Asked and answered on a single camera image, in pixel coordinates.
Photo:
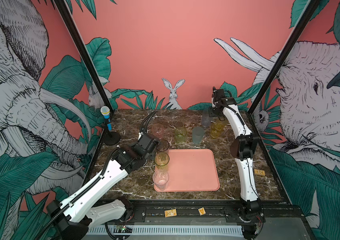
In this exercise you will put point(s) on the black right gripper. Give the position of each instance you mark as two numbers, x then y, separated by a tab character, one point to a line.
211	112

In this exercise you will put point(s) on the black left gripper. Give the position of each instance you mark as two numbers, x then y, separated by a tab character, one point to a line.
133	146

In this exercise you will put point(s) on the tall blue glass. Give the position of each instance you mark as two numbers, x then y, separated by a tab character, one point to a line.
206	118

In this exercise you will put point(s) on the tall green glass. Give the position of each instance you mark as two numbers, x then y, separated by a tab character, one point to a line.
161	161

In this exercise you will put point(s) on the tall smoky grey glass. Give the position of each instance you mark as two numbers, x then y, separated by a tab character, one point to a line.
163	146

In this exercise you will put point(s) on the tall clear glass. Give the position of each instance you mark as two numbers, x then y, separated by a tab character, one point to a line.
160	179

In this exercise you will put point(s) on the frosted teal cup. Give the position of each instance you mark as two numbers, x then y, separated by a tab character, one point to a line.
197	135

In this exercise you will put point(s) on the short pink glass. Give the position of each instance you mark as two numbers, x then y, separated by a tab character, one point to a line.
157	130

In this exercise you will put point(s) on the tall yellow glass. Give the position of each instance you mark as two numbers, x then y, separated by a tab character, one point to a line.
221	122

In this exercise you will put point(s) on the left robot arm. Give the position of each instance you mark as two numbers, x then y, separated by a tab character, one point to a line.
76	215

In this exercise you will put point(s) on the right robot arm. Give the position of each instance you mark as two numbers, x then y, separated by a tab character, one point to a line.
242	149

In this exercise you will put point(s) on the pink plastic tray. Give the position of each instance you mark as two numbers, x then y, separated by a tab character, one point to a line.
191	170

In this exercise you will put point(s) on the black microphone stand base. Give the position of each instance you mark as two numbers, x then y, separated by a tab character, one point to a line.
111	138

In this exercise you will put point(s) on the short yellow glass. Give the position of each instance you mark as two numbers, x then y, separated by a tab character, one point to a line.
217	129

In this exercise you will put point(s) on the short green glass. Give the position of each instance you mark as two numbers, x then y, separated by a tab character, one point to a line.
181	134

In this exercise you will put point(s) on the blue toy microphone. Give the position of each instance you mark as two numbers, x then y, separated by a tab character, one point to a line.
105	111

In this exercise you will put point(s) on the white ribbed panel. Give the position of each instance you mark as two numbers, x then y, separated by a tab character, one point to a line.
145	230

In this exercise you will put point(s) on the small yellow letter tag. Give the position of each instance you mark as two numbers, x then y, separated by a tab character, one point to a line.
202	211

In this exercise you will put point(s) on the black front rail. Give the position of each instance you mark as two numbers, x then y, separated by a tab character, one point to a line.
227	209

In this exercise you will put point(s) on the yellow tag on rail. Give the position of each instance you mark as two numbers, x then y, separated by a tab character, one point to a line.
170	213

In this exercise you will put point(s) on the black corner frame post right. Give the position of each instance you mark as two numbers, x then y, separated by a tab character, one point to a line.
303	20

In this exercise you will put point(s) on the black corner frame post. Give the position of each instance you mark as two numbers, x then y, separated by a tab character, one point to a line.
81	47
303	20

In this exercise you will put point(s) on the black corner frame post left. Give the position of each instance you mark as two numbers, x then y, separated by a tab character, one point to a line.
81	47

